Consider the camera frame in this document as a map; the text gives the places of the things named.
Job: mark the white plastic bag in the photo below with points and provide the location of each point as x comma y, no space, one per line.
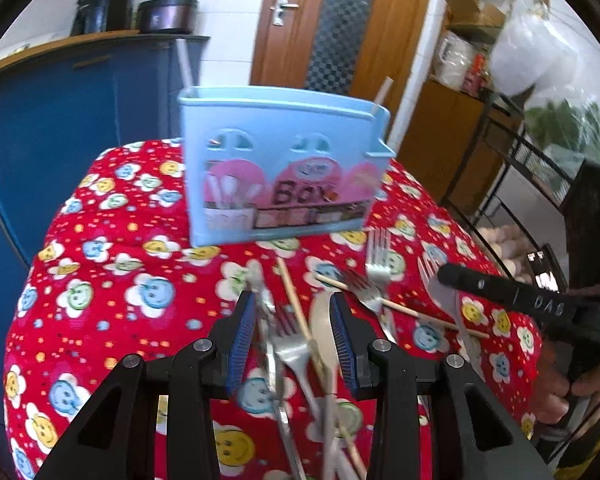
530,50

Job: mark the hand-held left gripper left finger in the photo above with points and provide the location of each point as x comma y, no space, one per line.
242,345

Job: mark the cardboard box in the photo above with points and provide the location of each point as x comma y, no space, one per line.
475,5

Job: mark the wooden door with glass panel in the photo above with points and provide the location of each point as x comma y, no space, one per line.
290,60

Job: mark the wooden chopstick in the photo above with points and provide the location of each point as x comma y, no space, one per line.
292,295
382,92
415,314

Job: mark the blue base cabinet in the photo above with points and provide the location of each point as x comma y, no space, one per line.
55,110

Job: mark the black air fryer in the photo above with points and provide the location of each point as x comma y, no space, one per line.
100,5

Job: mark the person's right hand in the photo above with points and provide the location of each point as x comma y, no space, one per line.
550,390

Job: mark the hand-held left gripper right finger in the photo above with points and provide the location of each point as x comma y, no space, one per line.
342,340

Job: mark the black metal rack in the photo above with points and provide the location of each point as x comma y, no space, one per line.
535,160

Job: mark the pale spoon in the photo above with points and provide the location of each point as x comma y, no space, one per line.
322,330

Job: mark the pile of eggs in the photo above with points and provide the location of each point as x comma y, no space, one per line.
505,245

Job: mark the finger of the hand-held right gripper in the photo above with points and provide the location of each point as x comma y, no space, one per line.
505,295

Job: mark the bagged green vegetables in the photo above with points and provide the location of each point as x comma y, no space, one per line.
565,125

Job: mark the light blue utensil holder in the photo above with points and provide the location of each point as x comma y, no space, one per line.
280,125

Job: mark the metal fork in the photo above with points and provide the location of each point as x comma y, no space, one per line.
378,265
362,292
292,347

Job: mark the red floral tablecloth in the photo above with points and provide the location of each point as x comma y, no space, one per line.
130,240

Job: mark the dark rice cooker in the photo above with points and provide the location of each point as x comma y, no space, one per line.
165,15

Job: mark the wooden shelf unit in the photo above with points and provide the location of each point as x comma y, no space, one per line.
430,120

